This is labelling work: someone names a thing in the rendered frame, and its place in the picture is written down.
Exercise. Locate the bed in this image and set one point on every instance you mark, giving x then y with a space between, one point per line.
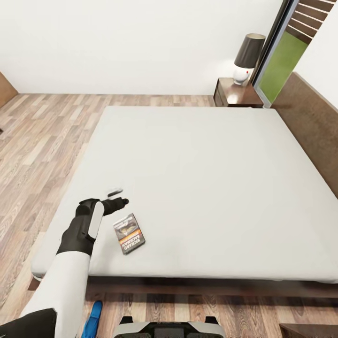
231 201

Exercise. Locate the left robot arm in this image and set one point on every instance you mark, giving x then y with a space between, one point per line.
56 308

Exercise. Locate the fixed window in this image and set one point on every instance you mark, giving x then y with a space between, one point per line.
293 30

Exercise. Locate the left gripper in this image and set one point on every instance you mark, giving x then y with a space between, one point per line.
116 204

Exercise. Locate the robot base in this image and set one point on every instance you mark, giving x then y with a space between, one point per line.
209 329

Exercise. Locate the table lamp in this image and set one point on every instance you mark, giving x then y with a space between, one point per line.
248 56

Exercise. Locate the hardback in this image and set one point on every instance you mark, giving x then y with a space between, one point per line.
129 233

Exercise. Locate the sandal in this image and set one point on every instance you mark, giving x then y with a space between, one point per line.
91 326

